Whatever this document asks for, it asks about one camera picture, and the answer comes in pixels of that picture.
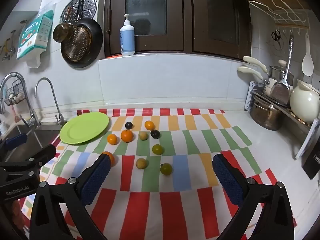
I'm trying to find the dish rack shelf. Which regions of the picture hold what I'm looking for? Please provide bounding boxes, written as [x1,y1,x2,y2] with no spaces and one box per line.
[244,81,319,159]

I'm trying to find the steel sink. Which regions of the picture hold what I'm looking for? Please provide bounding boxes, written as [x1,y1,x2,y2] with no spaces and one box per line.
[1,125,60,162]

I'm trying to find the small orange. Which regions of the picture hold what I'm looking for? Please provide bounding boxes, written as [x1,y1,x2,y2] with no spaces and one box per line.
[144,120,155,131]
[107,133,118,145]

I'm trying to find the white rice paddle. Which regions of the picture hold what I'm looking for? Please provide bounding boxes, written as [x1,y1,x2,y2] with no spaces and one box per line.
[302,33,313,76]

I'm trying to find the cream ceramic teapot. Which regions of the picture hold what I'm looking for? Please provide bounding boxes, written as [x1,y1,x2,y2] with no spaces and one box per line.
[290,80,319,123]

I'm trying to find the black frying pan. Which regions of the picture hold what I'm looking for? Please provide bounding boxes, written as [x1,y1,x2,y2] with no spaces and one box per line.
[63,18,103,69]

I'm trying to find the cream pan handle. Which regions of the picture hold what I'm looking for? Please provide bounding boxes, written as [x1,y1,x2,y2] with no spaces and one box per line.
[237,66,264,80]
[243,56,268,74]

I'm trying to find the black scissors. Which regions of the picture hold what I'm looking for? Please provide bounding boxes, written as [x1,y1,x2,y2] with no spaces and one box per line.
[271,29,281,47]

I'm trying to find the steel stock pot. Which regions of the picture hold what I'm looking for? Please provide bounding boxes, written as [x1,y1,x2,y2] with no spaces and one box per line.
[250,95,283,131]

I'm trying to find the orange tangerine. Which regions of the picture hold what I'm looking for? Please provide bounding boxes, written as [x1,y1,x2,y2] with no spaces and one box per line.
[103,151,116,167]

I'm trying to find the white wire hanging rack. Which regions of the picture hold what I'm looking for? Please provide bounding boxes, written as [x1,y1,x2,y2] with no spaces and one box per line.
[248,0,312,36]

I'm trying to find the brass perforated strainer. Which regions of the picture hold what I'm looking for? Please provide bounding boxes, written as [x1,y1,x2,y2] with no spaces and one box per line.
[61,25,92,62]

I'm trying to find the dark wooden window frame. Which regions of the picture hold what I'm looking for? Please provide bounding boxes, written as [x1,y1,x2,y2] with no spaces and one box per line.
[104,0,252,60]

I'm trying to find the tall chrome faucet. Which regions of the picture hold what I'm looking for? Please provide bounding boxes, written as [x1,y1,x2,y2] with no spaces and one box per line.
[1,72,40,128]

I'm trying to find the green plate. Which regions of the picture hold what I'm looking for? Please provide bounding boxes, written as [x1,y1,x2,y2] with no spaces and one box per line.
[59,112,110,145]

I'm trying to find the orange with green stem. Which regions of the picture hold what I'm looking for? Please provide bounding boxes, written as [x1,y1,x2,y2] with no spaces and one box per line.
[120,129,134,143]

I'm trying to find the metal spatula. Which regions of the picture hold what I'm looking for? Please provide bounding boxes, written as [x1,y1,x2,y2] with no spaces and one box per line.
[270,33,294,105]

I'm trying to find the wire sponge basket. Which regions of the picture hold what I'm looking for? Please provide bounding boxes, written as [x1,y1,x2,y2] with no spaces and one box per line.
[4,79,25,106]

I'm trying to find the round metal steamer rack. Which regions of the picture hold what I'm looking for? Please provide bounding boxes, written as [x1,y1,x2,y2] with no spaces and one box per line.
[60,0,97,23]

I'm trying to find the green tomato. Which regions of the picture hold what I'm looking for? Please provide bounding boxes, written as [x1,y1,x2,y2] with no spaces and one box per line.
[152,144,164,155]
[160,163,173,176]

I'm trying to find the dark plum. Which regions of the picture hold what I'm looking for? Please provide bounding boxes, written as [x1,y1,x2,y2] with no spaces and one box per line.
[150,129,161,139]
[125,122,133,129]

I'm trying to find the teal white bag box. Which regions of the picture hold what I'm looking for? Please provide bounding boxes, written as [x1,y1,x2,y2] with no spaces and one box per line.
[16,9,54,68]

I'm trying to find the blue white pump bottle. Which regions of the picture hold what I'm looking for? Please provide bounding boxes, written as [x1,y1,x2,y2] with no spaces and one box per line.
[120,14,135,56]

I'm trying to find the small chrome faucet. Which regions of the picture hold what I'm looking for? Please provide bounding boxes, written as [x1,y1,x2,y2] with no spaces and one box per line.
[34,77,66,127]

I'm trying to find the cream pan handle upper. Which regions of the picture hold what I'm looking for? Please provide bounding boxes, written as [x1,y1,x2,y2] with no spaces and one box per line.
[243,56,268,74]

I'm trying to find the striped colourful tablecloth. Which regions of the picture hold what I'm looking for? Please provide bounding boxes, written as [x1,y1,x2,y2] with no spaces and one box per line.
[21,108,298,240]

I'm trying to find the yellow-brown longan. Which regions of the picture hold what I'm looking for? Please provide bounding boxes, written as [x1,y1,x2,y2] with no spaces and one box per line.
[136,158,149,170]
[138,131,149,141]

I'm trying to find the cream pan handle lower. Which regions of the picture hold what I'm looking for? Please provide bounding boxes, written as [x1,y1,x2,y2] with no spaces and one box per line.
[237,66,264,80]

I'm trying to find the small brass ladle pot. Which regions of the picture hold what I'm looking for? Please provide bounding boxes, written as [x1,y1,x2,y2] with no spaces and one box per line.
[53,22,74,43]

